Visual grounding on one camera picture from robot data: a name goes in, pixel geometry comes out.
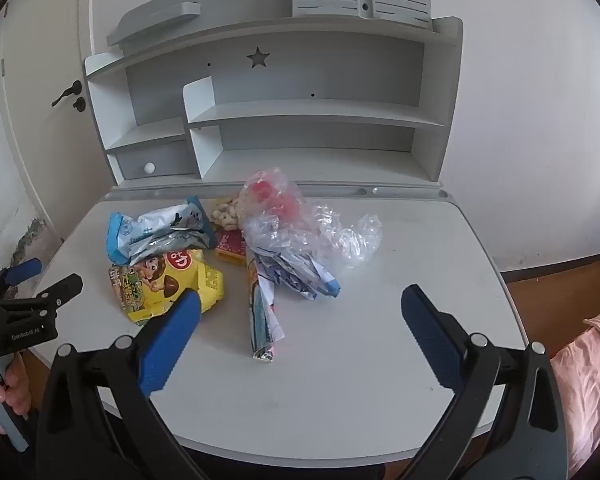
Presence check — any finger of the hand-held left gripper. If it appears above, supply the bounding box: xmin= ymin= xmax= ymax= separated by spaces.
xmin=0 ymin=258 xmax=43 ymax=295
xmin=27 ymin=274 xmax=84 ymax=318

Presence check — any small red box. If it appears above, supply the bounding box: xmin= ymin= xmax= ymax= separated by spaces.
xmin=214 ymin=230 xmax=251 ymax=267

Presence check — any silver blue wrapper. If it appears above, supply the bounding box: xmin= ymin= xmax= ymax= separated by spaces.
xmin=252 ymin=247 xmax=341 ymax=301

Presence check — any white door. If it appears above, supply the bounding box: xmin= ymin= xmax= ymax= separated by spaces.
xmin=0 ymin=0 xmax=116 ymax=271

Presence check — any long printed wrapper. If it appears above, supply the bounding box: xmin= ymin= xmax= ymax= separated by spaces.
xmin=246 ymin=255 xmax=286 ymax=363

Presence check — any white grey desk hutch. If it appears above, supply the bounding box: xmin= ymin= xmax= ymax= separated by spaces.
xmin=83 ymin=16 xmax=463 ymax=193

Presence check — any pink cloth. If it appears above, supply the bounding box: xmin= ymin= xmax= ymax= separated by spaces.
xmin=550 ymin=300 xmax=600 ymax=476

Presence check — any person's left hand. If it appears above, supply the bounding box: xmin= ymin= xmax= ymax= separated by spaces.
xmin=0 ymin=352 xmax=33 ymax=433

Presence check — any yellow snack packet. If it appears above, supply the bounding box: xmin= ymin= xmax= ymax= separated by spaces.
xmin=108 ymin=248 xmax=226 ymax=327

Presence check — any blue silver snack packet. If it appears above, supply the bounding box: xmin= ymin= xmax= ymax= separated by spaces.
xmin=105 ymin=195 xmax=218 ymax=266

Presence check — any bag of peanuts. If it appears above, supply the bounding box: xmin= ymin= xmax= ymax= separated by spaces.
xmin=209 ymin=196 xmax=246 ymax=233

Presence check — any grey drawer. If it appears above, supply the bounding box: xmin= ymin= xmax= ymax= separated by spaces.
xmin=115 ymin=139 xmax=198 ymax=182

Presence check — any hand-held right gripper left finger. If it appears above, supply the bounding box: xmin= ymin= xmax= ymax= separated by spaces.
xmin=35 ymin=290 xmax=216 ymax=480

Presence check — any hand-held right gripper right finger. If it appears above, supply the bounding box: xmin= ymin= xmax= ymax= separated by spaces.
xmin=390 ymin=284 xmax=568 ymax=480

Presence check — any red plastic cup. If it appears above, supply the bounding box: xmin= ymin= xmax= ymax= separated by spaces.
xmin=250 ymin=182 xmax=301 ymax=220

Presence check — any clear plastic bag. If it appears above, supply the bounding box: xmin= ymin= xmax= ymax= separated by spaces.
xmin=237 ymin=167 xmax=383 ymax=273

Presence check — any black door handle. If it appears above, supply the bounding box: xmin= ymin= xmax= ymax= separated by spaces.
xmin=51 ymin=80 xmax=83 ymax=107

